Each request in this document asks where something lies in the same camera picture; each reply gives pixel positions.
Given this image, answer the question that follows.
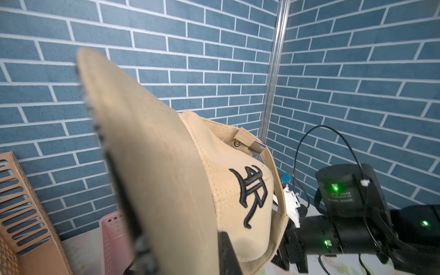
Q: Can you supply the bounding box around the floral table mat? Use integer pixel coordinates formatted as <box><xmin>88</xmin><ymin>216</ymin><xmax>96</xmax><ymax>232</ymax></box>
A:
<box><xmin>62</xmin><ymin>222</ymin><xmax>405</xmax><ymax>275</ymax></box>

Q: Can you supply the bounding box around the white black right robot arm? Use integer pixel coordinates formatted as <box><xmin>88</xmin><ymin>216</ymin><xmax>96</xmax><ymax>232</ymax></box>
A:
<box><xmin>272</xmin><ymin>164</ymin><xmax>440</xmax><ymax>275</ymax></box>

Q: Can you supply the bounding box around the orange plastic file organizer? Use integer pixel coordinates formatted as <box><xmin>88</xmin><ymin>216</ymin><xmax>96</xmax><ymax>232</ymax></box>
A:
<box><xmin>1</xmin><ymin>152</ymin><xmax>73</xmax><ymax>275</ymax></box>

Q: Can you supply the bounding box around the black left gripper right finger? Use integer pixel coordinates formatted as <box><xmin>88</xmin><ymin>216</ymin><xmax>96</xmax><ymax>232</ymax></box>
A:
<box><xmin>218</xmin><ymin>231</ymin><xmax>242</xmax><ymax>275</ymax></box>

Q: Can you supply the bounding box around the beige baseball cap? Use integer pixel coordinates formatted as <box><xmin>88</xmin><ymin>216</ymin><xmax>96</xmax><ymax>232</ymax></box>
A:
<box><xmin>76</xmin><ymin>47</ymin><xmax>287</xmax><ymax>275</ymax></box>

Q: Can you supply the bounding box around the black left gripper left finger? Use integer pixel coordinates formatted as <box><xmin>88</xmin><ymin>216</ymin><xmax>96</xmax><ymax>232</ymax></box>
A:
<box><xmin>78</xmin><ymin>65</ymin><xmax>162</xmax><ymax>275</ymax></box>

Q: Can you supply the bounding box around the pink plastic basket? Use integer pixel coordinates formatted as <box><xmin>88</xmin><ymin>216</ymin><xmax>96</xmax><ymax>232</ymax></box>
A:
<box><xmin>99</xmin><ymin>211</ymin><xmax>134</xmax><ymax>275</ymax></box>

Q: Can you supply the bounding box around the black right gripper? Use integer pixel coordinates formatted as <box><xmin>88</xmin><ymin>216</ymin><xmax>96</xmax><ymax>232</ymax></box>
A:
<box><xmin>272</xmin><ymin>220</ymin><xmax>330</xmax><ymax>274</ymax></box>

